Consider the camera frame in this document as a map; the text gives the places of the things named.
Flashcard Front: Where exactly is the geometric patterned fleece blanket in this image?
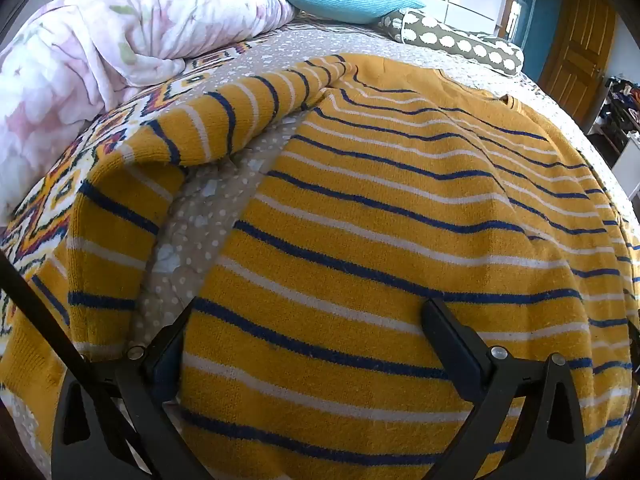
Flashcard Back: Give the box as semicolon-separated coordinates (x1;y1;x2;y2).
0;42;251;341

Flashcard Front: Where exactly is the pink floral comforter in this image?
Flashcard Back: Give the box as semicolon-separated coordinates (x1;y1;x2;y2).
0;0;296;226

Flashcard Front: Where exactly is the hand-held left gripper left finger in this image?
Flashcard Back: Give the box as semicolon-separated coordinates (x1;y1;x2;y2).
52;304;208;480

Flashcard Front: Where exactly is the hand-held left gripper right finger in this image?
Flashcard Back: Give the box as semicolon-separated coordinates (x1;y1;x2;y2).
421;298;586;480

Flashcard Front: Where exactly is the olive dotted bolster pillow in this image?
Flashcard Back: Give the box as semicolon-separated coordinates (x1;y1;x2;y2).
380;8;525;77

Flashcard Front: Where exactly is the beige quilted bedspread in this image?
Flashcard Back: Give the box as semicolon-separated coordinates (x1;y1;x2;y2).
0;22;632;480

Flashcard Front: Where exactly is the yellow striped sweater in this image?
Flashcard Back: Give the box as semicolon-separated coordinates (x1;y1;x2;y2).
0;52;640;480

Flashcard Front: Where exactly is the black cable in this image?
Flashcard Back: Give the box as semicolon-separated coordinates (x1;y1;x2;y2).
0;252;143;463

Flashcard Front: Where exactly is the wooden door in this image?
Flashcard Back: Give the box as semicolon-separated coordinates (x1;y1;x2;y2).
537;0;618;126

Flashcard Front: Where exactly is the cluttered shelf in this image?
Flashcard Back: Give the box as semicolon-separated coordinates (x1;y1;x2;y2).
587;75;640;161

